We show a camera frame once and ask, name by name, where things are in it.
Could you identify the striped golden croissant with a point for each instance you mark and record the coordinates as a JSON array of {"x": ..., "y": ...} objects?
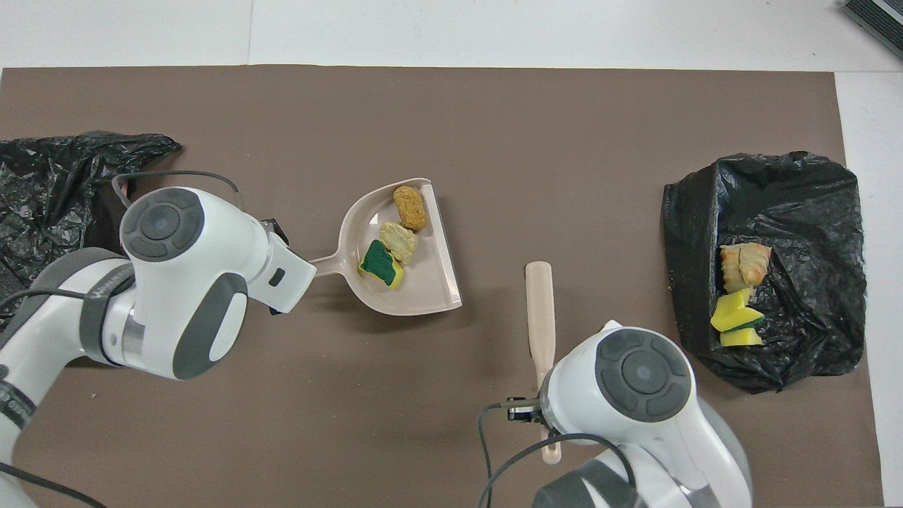
[{"x": 753, "y": 261}]

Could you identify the beige plastic dustpan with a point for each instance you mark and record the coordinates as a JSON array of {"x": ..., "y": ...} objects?
[{"x": 430, "y": 282}]

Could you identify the yellow sponge with green back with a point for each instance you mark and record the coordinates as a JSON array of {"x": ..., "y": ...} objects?
[{"x": 379, "y": 262}]

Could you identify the black plastic trash bag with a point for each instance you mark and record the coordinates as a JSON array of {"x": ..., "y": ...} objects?
[
  {"x": 811, "y": 212},
  {"x": 49, "y": 183}
]

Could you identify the small yellow sponge piece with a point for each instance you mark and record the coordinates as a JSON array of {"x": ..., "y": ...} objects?
[{"x": 741, "y": 339}]

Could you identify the brown oval bread nugget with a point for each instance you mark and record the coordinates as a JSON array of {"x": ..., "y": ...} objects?
[{"x": 410, "y": 208}]

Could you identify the large yellow sponge piece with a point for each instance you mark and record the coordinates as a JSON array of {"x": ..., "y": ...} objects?
[{"x": 730, "y": 314}]

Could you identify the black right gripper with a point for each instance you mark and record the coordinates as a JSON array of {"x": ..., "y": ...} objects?
[{"x": 528, "y": 410}]

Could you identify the dark grey ribbed device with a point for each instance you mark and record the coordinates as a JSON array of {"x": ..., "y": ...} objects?
[{"x": 878, "y": 17}]

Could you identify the small pale bread piece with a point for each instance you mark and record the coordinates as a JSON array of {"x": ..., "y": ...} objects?
[{"x": 401, "y": 241}]

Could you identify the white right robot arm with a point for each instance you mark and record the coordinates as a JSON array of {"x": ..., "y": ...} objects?
[{"x": 642, "y": 374}]

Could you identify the beige brush with black bristles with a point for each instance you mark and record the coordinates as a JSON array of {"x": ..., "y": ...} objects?
[{"x": 540, "y": 303}]

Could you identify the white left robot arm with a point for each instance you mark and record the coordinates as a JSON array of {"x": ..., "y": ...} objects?
[{"x": 176, "y": 296}]

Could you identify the brown table mat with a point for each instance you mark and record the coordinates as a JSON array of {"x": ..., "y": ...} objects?
[{"x": 451, "y": 106}]

